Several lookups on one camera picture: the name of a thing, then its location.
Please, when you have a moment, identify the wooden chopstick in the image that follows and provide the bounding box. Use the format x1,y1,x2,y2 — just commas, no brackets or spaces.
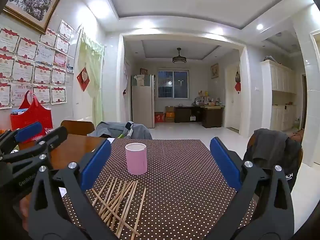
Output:
92,189,140,236
92,175,111,206
130,188,147,240
99,178,118,215
116,181,138,238
100,181,134,219
108,181,123,231

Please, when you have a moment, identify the pink paper cup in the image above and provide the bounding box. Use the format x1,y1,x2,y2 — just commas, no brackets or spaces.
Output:
125,142,148,175

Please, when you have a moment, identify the red tote bag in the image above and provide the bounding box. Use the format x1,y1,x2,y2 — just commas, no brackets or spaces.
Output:
10,90,53,138

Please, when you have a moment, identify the dark jacket on chair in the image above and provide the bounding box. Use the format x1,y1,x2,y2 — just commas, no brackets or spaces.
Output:
243,128,303,190

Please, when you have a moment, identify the brown wooden chair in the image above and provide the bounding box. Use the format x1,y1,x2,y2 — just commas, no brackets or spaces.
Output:
61,120,95,136

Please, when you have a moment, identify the brown polka dot mat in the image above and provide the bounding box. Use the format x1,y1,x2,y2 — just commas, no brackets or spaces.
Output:
93,139,235,239

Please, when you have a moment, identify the dark wooden desk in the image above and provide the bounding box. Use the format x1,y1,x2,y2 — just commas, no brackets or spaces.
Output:
174,105,225,128

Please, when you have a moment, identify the grey jacket on chair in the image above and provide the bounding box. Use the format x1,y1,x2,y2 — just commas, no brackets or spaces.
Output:
87,121,152,140

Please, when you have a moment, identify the green door curtain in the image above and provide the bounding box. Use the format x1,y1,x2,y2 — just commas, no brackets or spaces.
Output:
78,31,104,126

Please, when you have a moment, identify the red door ornament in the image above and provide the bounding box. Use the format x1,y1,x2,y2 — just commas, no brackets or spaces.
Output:
234,71,241,94

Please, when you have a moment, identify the white tall cabinet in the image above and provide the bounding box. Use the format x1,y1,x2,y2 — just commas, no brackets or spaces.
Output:
260,60,296,131

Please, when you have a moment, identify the framed blossom painting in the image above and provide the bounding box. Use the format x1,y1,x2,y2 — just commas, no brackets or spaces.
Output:
4,0,61,34

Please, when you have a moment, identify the white refrigerator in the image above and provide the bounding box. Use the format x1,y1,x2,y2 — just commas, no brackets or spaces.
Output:
131,75,155,128

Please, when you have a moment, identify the small framed picture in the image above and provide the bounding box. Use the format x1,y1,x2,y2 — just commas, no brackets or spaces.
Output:
210,63,219,79

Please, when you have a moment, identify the window with bars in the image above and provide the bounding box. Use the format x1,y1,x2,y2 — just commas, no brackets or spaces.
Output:
158,70,189,99

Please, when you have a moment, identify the round ceiling fan lamp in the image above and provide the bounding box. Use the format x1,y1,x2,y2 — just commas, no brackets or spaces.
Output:
172,48,187,63

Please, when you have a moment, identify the red diamond wall decoration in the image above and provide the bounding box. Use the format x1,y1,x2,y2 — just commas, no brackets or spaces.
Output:
77,67,90,92

